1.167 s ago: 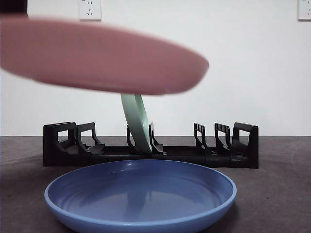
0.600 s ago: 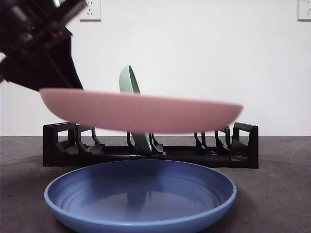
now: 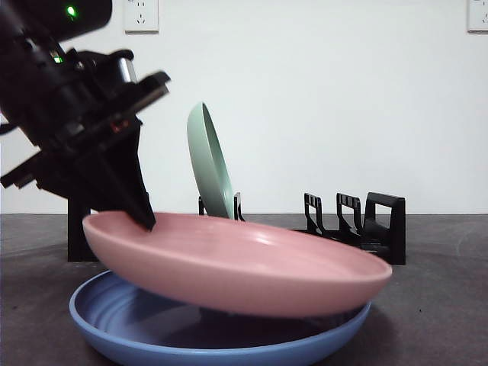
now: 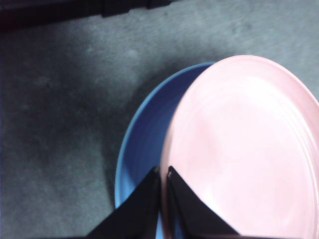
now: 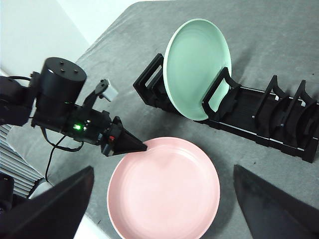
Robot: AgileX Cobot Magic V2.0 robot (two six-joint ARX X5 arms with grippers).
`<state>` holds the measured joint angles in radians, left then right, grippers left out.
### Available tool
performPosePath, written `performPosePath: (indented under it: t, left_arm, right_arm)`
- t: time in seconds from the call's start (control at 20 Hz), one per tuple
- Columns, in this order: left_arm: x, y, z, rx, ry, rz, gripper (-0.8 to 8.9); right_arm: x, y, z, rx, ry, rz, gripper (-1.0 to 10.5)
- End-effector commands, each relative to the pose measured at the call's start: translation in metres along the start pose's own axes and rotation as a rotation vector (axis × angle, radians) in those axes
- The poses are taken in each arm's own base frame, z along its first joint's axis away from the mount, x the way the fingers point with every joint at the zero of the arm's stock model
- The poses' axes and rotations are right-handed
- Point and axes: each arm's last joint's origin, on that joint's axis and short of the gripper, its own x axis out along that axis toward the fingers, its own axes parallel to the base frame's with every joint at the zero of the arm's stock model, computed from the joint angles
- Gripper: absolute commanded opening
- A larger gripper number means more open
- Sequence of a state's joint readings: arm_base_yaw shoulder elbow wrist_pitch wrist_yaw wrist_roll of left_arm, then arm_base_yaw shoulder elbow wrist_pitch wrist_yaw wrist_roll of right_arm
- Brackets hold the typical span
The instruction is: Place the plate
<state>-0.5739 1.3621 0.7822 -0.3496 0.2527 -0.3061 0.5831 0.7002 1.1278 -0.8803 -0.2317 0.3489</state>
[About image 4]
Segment pink round plate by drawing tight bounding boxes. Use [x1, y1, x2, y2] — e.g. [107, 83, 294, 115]
[159, 55, 319, 239]

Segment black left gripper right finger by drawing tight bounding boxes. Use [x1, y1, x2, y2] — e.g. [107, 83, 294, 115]
[166, 165, 240, 239]

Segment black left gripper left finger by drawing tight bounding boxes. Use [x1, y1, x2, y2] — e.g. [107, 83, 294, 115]
[86, 166, 160, 239]

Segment blue round plate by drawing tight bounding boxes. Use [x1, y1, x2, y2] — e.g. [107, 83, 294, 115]
[115, 62, 215, 239]

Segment black plastic plate rack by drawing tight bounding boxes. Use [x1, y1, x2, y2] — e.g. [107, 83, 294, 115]
[0, 0, 180, 32]

